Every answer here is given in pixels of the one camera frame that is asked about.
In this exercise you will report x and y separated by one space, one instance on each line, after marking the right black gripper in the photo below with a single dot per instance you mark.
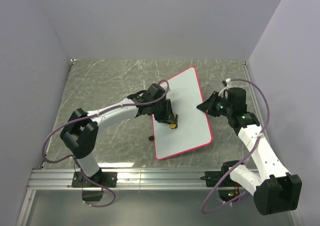
207 105

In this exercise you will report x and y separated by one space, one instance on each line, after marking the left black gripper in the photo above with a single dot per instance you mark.
168 117

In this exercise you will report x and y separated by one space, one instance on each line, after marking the yellow bone-shaped eraser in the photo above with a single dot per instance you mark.
174 123

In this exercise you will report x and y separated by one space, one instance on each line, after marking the red-framed whiteboard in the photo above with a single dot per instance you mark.
193 128

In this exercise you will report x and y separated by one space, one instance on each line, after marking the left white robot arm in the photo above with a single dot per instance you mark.
80 137

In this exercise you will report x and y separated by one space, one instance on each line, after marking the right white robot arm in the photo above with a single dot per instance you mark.
274 188

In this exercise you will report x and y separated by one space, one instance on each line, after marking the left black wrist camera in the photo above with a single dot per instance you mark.
154 91

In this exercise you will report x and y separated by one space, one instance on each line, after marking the aluminium right side rail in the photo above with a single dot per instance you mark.
253 89

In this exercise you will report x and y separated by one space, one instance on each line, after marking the aluminium rail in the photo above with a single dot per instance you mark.
253 89
155 179

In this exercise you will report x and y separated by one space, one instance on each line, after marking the aluminium front rail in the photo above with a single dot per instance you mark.
155 179

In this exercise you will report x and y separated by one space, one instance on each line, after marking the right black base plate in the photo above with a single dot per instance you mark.
211 178

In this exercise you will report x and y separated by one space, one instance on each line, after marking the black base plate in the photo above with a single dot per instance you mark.
211 178
107 179

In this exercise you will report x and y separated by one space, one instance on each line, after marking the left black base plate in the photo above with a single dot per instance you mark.
107 179

